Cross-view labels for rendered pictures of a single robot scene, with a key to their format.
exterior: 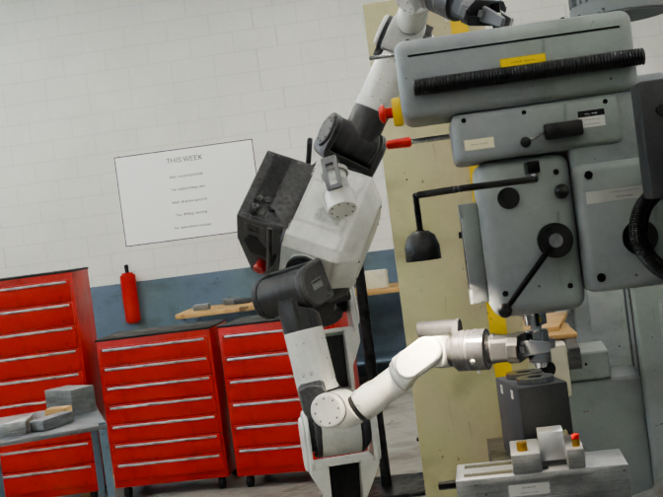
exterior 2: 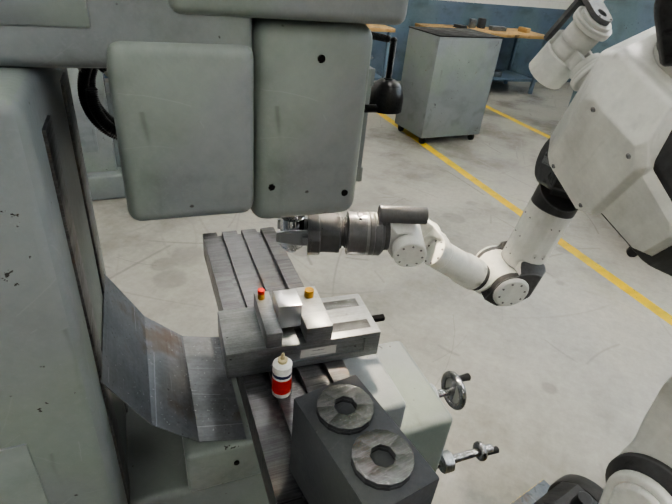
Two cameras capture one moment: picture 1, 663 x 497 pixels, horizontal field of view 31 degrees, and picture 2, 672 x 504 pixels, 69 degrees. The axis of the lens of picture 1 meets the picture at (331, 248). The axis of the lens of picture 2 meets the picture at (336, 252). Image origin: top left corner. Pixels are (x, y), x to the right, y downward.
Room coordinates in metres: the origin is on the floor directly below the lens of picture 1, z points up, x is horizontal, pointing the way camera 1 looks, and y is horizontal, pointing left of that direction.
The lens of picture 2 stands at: (3.26, -0.73, 1.72)
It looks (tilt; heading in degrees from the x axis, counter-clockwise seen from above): 32 degrees down; 151
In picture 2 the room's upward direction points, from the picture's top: 6 degrees clockwise
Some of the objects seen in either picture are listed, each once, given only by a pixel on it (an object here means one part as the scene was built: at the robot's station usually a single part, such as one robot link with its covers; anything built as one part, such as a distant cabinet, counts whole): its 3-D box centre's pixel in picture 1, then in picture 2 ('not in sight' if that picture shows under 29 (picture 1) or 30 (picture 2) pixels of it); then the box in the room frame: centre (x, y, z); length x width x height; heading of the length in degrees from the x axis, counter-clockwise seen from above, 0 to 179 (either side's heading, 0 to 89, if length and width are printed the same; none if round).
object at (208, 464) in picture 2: not in sight; (284, 390); (2.47, -0.40, 0.78); 0.50 x 0.35 x 0.12; 85
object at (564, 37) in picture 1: (510, 71); not in sight; (2.47, -0.42, 1.81); 0.47 x 0.26 x 0.16; 85
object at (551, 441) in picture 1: (551, 443); (286, 308); (2.46, -0.40, 1.03); 0.06 x 0.05 x 0.06; 173
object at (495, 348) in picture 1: (495, 349); (337, 233); (2.51, -0.32, 1.23); 0.13 x 0.12 x 0.10; 158
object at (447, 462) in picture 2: not in sight; (468, 454); (2.66, 0.11, 0.50); 0.22 x 0.06 x 0.06; 85
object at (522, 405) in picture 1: (534, 414); (355, 470); (2.87, -0.44, 1.02); 0.22 x 0.12 x 0.20; 6
